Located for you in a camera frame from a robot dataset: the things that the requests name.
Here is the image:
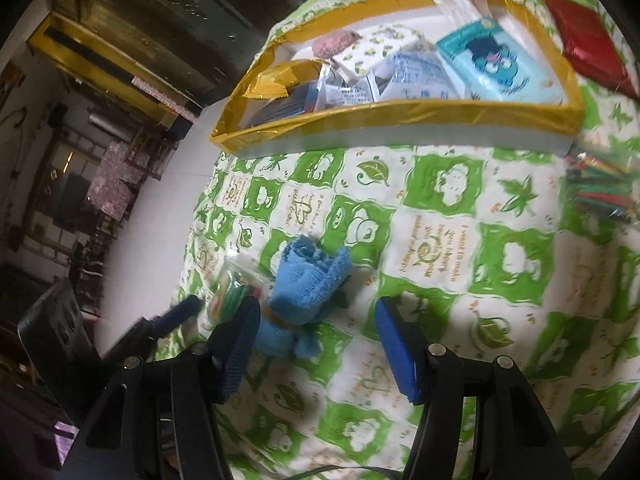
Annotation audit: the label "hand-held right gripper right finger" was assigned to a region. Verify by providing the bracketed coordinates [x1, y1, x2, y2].
[376, 296, 561, 480]

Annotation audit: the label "bag of colourful sticks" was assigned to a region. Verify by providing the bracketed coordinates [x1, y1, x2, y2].
[564, 150, 640, 223]

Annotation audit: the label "red foil packet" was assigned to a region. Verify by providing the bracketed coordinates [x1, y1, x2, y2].
[542, 0, 638, 98]

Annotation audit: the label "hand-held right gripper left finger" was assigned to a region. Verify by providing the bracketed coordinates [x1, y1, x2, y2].
[62, 295, 261, 480]

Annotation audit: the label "light blue tissue packet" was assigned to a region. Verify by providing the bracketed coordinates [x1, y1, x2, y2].
[436, 16, 568, 106]

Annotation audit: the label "white plastic bag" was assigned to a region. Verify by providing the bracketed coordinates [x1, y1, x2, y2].
[420, 0, 501, 31]

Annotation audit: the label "pink fluffy cloth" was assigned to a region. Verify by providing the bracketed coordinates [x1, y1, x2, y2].
[312, 30, 362, 58]

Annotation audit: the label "small white printed sachet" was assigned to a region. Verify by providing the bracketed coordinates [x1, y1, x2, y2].
[317, 72, 378, 111]

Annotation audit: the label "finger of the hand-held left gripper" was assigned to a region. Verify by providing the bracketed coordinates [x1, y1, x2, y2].
[102, 294, 203, 361]

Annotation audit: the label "black cable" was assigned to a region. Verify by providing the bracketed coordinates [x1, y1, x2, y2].
[285, 465, 411, 480]

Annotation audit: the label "gold framed wooden cabinet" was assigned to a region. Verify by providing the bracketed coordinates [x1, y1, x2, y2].
[27, 10, 201, 126]

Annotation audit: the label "table with floral cloth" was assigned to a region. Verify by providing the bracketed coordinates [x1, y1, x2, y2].
[85, 137, 151, 221]

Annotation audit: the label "white desiccant packet blue print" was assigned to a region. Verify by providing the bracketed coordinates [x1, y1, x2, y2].
[372, 50, 468, 103]

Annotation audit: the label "lemon print tissue pack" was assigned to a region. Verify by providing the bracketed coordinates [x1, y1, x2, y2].
[332, 27, 426, 81]

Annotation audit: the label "green leaf print blanket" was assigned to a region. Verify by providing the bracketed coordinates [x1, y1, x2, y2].
[150, 0, 640, 480]

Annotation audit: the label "dark blue item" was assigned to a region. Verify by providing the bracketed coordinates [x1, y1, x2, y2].
[247, 84, 321, 126]

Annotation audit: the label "small clear bag colourful pieces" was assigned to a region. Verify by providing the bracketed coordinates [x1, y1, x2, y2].
[207, 259, 271, 323]

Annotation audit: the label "blue knitted cloth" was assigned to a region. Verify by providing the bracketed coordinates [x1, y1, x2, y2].
[255, 234, 353, 360]

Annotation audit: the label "white box with gold edge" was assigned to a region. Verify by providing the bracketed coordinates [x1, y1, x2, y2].
[210, 0, 586, 158]

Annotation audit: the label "gold foil packet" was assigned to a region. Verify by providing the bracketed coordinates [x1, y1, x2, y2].
[250, 59, 326, 101]

